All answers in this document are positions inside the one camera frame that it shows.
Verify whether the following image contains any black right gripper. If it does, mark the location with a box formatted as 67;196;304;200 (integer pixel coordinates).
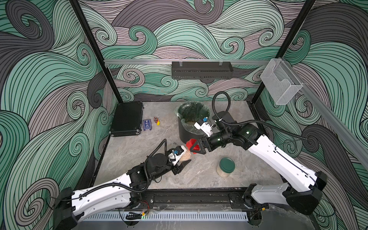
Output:
189;131;231;154

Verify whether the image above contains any red jar lid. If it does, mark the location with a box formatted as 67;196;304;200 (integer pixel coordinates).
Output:
186;139;201;154

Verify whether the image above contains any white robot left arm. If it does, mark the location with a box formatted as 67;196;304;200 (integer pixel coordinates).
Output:
53;153;191;230

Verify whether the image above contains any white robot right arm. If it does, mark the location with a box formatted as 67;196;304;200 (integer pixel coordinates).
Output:
190;122;328;215

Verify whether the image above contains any green-lidded oatmeal jar right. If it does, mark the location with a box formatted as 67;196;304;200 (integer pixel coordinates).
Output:
217;157;236;178

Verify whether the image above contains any black trash bin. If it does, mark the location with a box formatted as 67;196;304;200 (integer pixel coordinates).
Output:
178;117;205;143

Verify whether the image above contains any clear plastic bin liner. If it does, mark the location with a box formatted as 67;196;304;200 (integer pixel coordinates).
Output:
175;101;210;120

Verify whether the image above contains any red yellow toy car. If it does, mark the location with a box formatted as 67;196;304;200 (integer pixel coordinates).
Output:
154;117;160;126

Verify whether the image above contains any blue card box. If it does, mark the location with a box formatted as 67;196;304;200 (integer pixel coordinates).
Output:
143;119;152;131

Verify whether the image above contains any black hard case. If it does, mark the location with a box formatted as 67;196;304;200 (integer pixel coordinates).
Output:
110;101;144;137

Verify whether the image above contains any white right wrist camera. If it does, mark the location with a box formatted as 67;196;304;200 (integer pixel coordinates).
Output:
194;117;216;137

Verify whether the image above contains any black corrugated right cable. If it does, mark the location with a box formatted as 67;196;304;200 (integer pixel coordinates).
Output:
212;91;308;140

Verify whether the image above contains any black corrugated cable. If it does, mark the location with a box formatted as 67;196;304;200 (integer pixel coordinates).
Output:
79;138;168;199
212;91;308;140

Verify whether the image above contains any black corrugated left cable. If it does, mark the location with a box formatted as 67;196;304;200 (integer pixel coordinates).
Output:
79;138;168;199

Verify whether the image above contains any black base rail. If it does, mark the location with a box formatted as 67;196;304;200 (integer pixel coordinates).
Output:
123;188;291;212

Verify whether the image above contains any white slotted cable duct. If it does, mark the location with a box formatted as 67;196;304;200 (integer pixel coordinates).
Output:
85;211;248;222

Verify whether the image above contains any black wall-mounted tray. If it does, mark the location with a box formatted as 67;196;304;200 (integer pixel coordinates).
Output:
171;62;234;80

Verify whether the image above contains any clear acrylic wall holder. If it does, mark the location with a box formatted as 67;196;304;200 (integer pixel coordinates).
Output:
261;58;302;105

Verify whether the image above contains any aluminium wall rail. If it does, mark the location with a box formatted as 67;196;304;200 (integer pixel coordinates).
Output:
289;63;368;168
104;58;270;66

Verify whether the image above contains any aluminium right wall rail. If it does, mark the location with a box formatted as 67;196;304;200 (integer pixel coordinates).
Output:
289;63;368;168

